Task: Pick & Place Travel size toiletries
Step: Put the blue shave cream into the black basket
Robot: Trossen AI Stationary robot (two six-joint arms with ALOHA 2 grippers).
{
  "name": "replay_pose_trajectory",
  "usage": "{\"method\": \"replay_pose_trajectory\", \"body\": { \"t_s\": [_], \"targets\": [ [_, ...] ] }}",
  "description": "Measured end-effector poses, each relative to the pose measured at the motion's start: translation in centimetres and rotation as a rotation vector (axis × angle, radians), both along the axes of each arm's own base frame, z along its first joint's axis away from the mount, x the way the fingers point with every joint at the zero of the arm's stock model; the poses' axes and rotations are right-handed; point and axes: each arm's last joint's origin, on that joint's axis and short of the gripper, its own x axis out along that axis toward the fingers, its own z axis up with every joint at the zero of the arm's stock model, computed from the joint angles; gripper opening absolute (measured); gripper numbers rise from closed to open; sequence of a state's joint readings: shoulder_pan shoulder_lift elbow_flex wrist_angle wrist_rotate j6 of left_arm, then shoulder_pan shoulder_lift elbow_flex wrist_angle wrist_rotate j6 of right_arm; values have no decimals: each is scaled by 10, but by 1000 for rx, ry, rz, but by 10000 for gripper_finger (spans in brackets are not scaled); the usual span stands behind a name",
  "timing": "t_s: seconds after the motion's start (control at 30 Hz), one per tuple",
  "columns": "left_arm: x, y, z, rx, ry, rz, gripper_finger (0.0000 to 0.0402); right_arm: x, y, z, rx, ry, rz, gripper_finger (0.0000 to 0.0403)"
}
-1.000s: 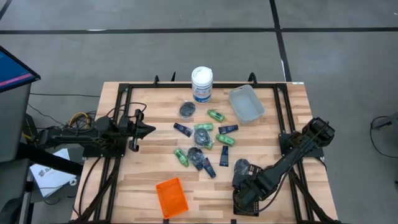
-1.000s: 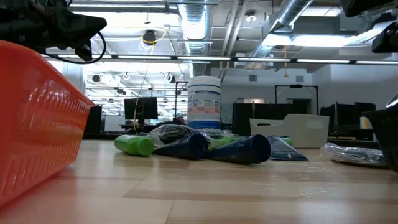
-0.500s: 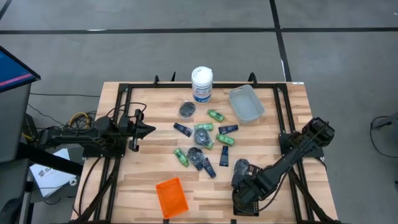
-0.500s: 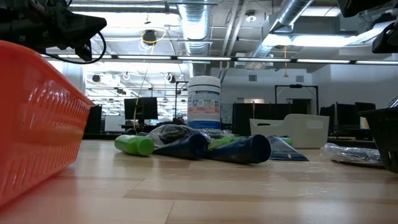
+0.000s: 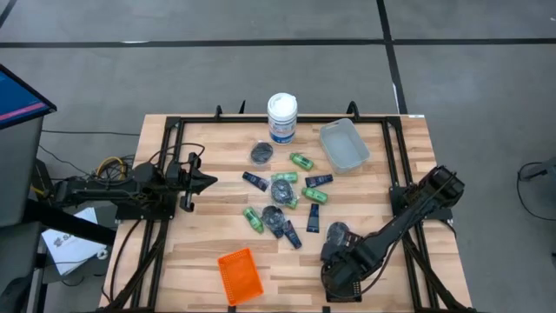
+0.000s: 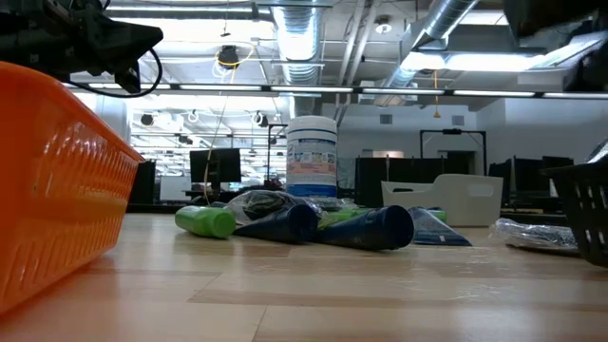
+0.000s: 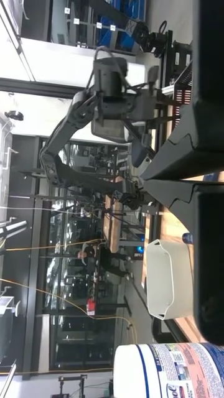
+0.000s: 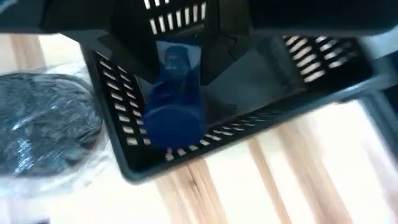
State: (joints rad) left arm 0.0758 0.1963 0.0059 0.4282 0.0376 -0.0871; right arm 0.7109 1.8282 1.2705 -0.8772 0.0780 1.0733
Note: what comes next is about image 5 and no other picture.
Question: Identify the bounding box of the blue screen monitor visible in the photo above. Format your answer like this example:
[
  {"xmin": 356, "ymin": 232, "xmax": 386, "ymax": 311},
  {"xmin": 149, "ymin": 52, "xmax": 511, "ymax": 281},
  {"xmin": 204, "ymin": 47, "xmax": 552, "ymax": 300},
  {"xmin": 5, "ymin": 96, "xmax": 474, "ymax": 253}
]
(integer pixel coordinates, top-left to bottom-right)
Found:
[{"xmin": 0, "ymin": 63, "xmax": 58, "ymax": 130}]

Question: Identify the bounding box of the black desk leg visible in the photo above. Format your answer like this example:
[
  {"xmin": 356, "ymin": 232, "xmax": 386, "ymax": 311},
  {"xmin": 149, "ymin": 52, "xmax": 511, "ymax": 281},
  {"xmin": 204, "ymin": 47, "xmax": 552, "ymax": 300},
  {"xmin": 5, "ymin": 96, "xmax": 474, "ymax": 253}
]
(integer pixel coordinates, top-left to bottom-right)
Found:
[{"xmin": 23, "ymin": 199, "xmax": 116, "ymax": 247}]

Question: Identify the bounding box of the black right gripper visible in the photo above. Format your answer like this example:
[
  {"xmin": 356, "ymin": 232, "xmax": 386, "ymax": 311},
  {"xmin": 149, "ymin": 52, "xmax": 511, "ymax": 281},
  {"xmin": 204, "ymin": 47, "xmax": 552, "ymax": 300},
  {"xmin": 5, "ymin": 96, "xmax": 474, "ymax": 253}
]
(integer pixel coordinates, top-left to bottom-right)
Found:
[{"xmin": 320, "ymin": 234, "xmax": 370, "ymax": 303}]

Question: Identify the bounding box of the grey cabinet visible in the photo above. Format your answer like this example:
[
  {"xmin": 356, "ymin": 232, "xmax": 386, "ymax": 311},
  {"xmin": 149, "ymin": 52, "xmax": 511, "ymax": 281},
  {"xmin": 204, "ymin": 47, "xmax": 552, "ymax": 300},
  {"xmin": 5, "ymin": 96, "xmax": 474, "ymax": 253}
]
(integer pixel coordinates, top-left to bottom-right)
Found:
[{"xmin": 0, "ymin": 116, "xmax": 45, "ymax": 229}]

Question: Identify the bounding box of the white wipes canister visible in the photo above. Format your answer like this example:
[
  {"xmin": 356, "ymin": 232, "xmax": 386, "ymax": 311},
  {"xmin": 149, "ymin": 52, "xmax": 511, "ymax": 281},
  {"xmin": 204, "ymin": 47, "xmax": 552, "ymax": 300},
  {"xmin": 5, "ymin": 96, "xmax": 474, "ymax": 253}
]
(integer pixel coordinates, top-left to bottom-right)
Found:
[{"xmin": 266, "ymin": 91, "xmax": 299, "ymax": 146}]

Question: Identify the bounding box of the black disc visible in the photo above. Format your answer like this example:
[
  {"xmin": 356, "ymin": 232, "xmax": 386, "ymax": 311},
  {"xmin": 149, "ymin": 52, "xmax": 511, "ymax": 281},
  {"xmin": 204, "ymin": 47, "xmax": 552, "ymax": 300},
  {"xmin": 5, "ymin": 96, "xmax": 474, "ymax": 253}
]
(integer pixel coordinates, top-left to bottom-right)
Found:
[
  {"xmin": 269, "ymin": 177, "xmax": 296, "ymax": 208},
  {"xmin": 260, "ymin": 204, "xmax": 287, "ymax": 231},
  {"xmin": 249, "ymin": 140, "xmax": 275, "ymax": 166}
]

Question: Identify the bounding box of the white printed paper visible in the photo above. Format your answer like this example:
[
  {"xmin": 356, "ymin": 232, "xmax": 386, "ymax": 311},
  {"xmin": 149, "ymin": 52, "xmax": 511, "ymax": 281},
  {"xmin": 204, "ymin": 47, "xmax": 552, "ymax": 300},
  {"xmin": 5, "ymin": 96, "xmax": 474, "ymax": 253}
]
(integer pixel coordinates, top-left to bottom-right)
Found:
[{"xmin": 41, "ymin": 207, "xmax": 109, "ymax": 276}]

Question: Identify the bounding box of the black metal table frame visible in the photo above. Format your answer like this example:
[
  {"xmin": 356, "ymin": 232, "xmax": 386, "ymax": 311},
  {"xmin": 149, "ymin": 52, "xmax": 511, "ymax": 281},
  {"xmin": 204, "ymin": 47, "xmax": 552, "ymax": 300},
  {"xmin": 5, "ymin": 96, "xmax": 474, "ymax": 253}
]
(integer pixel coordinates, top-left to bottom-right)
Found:
[{"xmin": 97, "ymin": 100, "xmax": 479, "ymax": 313}]

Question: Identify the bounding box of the grey plastic bin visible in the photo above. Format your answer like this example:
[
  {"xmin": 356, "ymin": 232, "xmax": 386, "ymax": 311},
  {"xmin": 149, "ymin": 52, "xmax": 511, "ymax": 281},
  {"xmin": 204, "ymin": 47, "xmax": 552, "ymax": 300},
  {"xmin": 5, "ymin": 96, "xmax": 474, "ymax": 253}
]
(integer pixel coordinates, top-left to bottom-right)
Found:
[{"xmin": 319, "ymin": 117, "xmax": 372, "ymax": 175}]

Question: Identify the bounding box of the orange plastic basket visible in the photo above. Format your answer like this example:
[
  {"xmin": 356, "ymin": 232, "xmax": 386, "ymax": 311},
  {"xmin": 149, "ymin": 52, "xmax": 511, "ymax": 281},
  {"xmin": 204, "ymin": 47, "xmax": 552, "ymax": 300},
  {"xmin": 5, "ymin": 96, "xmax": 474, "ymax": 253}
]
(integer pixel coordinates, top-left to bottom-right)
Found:
[{"xmin": 216, "ymin": 247, "xmax": 265, "ymax": 307}]

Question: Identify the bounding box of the yellow cable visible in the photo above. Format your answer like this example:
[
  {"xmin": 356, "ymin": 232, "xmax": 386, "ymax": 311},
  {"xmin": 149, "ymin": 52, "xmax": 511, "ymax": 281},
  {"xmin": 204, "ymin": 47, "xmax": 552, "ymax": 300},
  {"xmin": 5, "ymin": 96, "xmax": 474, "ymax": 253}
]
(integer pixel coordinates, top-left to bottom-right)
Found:
[{"xmin": 95, "ymin": 156, "xmax": 128, "ymax": 179}]

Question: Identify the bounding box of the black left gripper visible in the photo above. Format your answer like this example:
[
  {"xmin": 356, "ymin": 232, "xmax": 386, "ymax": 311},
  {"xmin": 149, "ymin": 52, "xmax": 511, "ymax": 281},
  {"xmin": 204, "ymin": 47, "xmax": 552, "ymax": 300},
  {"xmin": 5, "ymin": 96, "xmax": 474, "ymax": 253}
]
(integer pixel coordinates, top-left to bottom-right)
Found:
[{"xmin": 164, "ymin": 151, "xmax": 219, "ymax": 213}]

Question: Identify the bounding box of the black floor cable loop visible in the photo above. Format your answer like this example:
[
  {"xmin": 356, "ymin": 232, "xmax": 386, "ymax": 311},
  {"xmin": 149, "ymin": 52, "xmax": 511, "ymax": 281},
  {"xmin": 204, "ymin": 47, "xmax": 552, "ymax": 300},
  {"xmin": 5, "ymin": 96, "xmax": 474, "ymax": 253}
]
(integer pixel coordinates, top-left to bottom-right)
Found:
[{"xmin": 515, "ymin": 161, "xmax": 556, "ymax": 222}]

